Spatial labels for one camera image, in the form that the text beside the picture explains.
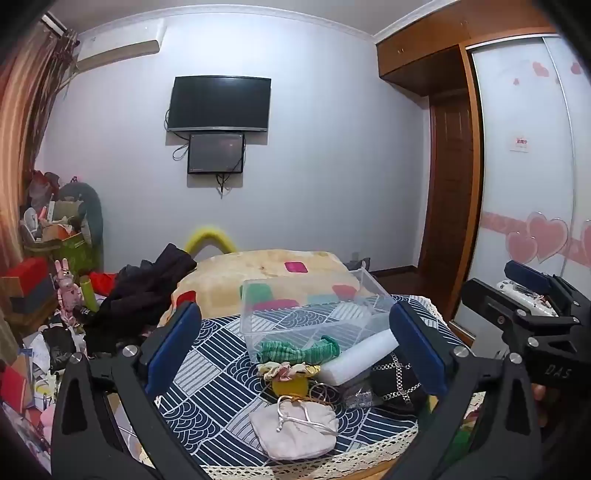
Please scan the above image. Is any grey knit item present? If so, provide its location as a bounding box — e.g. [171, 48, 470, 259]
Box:
[341, 382, 378, 409]

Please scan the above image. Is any black clothes pile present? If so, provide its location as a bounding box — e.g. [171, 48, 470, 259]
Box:
[83, 244, 197, 356]

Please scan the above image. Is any person's right hand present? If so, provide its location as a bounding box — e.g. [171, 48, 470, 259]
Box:
[532, 384, 547, 402]

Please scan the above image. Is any floral yellow scrunchie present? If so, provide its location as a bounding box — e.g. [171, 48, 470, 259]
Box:
[256, 361, 322, 382]

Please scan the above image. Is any white foam block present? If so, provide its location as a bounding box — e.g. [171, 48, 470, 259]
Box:
[315, 330, 399, 386]

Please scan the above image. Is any white device with stickers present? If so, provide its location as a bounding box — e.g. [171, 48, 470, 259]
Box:
[496, 279, 557, 317]

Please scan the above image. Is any large wall television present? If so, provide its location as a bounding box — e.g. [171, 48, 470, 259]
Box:
[167, 75, 271, 132]

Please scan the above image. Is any wall air conditioner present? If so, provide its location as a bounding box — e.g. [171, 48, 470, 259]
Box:
[76, 19, 166, 72]

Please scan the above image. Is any green cardboard box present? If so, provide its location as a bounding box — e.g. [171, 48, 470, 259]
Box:
[23, 233, 100, 278]

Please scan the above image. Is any striped orange curtain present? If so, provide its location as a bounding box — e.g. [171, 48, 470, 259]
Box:
[0, 23, 77, 271]

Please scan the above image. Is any white sliding wardrobe door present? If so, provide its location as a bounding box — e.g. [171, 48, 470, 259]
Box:
[469, 35, 590, 295]

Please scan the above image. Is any pink rabbit doll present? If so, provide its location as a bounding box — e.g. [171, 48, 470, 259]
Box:
[54, 258, 82, 326]

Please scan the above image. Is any green striped cloth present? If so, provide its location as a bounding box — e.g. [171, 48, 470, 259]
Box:
[256, 335, 341, 366]

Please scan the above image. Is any beige patchwork blanket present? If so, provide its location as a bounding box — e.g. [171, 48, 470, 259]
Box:
[158, 249, 360, 327]

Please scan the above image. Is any black patterned cloth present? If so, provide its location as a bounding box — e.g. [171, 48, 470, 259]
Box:
[370, 352, 428, 414]

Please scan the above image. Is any red box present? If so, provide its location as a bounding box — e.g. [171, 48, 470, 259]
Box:
[1, 257, 52, 299]

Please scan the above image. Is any small wall monitor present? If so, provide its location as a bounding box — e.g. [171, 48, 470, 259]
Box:
[187, 133, 245, 175]

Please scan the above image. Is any navy patterned tablecloth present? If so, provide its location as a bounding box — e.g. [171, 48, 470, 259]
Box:
[154, 294, 465, 478]

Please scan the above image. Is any clear plastic storage box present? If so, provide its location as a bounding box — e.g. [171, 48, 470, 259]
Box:
[240, 269, 394, 361]

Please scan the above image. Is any yellow curved pillow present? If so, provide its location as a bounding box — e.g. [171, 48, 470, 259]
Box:
[183, 226, 238, 257]

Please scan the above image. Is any wooden wardrobe frame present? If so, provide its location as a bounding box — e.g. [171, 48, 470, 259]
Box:
[377, 1, 554, 321]

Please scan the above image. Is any yellow green sponge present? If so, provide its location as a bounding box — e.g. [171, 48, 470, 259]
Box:
[271, 377, 308, 397]

